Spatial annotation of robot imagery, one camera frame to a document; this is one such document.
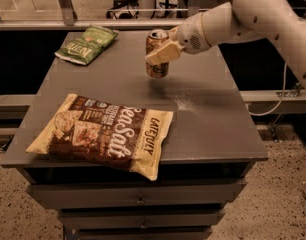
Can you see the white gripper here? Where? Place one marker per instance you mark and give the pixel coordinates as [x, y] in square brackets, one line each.
[189, 37]

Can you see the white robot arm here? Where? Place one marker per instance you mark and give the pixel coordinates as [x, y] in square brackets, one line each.
[240, 21]

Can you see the green kettle chip bag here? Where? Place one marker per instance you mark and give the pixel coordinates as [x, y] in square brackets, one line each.
[84, 49]

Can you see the brown sea salt chip bag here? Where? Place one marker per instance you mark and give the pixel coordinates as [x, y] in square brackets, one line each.
[121, 137]

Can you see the metal railing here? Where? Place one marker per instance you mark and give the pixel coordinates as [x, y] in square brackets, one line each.
[79, 14]

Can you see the grey drawer cabinet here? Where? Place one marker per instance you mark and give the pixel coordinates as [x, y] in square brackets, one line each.
[211, 135]

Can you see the top grey drawer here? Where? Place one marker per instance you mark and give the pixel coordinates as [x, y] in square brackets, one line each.
[79, 196]

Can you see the grey drawer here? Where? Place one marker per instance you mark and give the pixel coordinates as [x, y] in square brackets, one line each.
[79, 196]
[142, 219]
[194, 233]

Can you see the middle grey drawer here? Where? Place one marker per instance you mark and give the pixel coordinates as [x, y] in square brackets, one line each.
[142, 219]

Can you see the bottom grey drawer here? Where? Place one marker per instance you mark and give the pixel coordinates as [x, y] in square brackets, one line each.
[194, 233]

